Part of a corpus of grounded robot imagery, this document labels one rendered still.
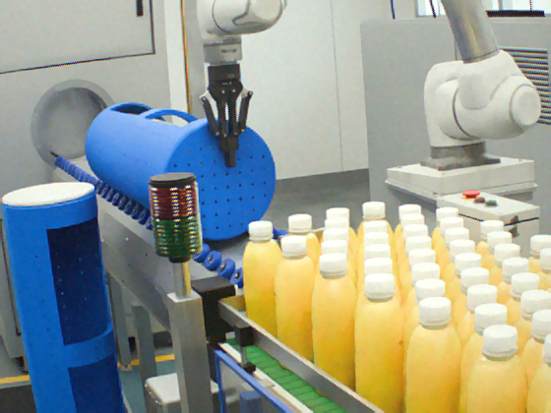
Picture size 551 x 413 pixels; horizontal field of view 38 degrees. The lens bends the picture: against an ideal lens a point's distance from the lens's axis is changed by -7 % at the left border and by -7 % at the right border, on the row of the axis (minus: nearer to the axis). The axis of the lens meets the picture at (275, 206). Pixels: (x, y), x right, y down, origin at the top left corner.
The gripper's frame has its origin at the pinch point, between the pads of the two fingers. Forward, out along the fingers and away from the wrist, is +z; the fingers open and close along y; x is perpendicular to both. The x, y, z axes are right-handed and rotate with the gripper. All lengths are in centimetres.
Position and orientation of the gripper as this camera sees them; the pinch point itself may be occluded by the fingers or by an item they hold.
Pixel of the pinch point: (229, 150)
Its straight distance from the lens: 196.3
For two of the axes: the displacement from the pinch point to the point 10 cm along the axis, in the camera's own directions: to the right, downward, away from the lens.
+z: 0.7, 9.8, 2.1
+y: 9.1, -1.5, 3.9
